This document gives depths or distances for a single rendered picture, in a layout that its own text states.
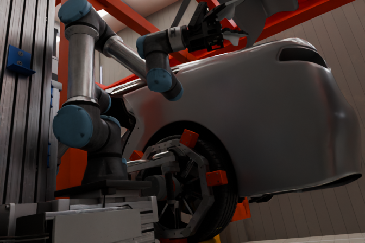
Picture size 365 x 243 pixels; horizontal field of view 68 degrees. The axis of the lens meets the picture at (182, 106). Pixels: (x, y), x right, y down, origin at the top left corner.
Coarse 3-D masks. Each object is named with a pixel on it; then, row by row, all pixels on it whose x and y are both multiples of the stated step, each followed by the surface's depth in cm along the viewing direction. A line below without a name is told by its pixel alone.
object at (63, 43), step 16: (64, 0) 218; (64, 32) 206; (64, 48) 200; (64, 64) 195; (64, 80) 190; (64, 96) 185; (64, 160) 168; (80, 160) 172; (64, 176) 164; (80, 176) 168
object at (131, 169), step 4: (172, 156) 139; (176, 156) 139; (156, 160) 144; (160, 160) 143; (164, 160) 141; (168, 160) 140; (172, 160) 139; (176, 160) 138; (140, 164) 149; (144, 164) 148; (148, 164) 146; (152, 164) 145; (156, 164) 143; (160, 164) 142; (128, 168) 153; (132, 168) 152; (136, 168) 150; (140, 168) 149; (144, 168) 147; (148, 168) 148; (128, 172) 153
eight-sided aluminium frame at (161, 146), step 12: (156, 144) 171; (168, 144) 166; (180, 144) 161; (144, 156) 174; (192, 156) 155; (204, 168) 149; (132, 180) 174; (204, 180) 147; (204, 192) 146; (204, 204) 143; (192, 216) 146; (204, 216) 147; (156, 228) 161; (180, 228) 154; (192, 228) 144
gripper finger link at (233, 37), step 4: (224, 28) 87; (228, 28) 87; (224, 32) 87; (228, 32) 87; (232, 32) 88; (236, 32) 88; (240, 32) 88; (244, 32) 89; (224, 36) 87; (228, 36) 87; (232, 36) 88; (236, 36) 88; (240, 36) 89; (232, 40) 87; (236, 40) 87; (232, 44) 86; (236, 44) 87
